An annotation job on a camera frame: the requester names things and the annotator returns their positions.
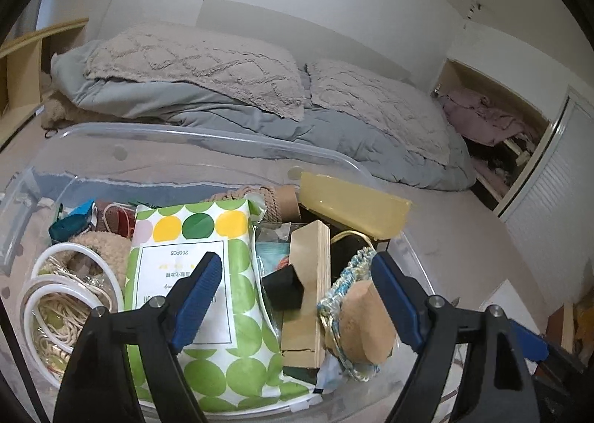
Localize brown fuzzy blanket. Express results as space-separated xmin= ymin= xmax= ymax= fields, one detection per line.
xmin=41 ymin=93 xmax=117 ymax=129

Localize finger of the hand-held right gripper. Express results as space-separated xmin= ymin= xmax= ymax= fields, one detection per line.
xmin=509 ymin=319 xmax=550 ymax=362

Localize white headboard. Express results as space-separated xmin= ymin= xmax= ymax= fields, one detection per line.
xmin=195 ymin=0 xmax=448 ymax=80

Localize green dotted packet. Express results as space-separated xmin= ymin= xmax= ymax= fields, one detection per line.
xmin=123 ymin=200 xmax=321 ymax=419

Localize clear plastic storage bin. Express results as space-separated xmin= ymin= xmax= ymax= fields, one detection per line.
xmin=0 ymin=122 xmax=446 ymax=423

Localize teal packet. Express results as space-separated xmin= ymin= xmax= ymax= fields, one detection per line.
xmin=255 ymin=242 xmax=293 ymax=276

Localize small black adapter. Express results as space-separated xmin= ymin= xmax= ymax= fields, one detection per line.
xmin=262 ymin=264 xmax=304 ymax=310

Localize white louvered door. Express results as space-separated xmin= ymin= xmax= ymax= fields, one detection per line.
xmin=499 ymin=86 xmax=594 ymax=308

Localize white hoop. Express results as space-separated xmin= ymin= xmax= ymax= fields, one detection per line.
xmin=23 ymin=277 xmax=126 ymax=377
xmin=32 ymin=243 xmax=126 ymax=312

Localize pink clothes pile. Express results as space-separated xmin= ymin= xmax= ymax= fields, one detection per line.
xmin=438 ymin=88 xmax=539 ymax=147

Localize round cork disc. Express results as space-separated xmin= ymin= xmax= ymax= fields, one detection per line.
xmin=335 ymin=281 xmax=399 ymax=365

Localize dark red small object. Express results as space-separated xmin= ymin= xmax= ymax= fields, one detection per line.
xmin=95 ymin=201 xmax=136 ymax=238

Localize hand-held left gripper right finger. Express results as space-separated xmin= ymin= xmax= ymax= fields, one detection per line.
xmin=370 ymin=251 xmax=541 ymax=423

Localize gold metal ring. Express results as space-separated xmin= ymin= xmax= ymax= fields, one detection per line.
xmin=333 ymin=230 xmax=375 ymax=248

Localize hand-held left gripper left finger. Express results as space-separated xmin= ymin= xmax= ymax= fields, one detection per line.
xmin=52 ymin=251 xmax=223 ymax=423

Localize grey duvet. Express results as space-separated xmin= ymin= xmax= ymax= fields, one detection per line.
xmin=50 ymin=42 xmax=478 ymax=192

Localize wooden shelf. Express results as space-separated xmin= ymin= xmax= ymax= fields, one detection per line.
xmin=0 ymin=18 xmax=90 ymax=150

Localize beige rope bundle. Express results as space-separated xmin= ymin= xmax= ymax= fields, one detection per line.
xmin=37 ymin=290 xmax=114 ymax=368

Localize beige fuzzy pouch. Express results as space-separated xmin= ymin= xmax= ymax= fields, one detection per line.
xmin=69 ymin=230 xmax=133 ymax=289

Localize beige textured pillow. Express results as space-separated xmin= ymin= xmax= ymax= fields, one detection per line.
xmin=84 ymin=24 xmax=307 ymax=122
xmin=306 ymin=58 xmax=453 ymax=168

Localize wooden block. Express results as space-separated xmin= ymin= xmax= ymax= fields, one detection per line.
xmin=281 ymin=220 xmax=331 ymax=368

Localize teal tape dispenser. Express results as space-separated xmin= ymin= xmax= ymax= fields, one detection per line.
xmin=49 ymin=200 xmax=96 ymax=240

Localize rope spool on cardboard tube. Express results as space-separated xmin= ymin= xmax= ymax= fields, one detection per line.
xmin=209 ymin=185 xmax=302 ymax=224

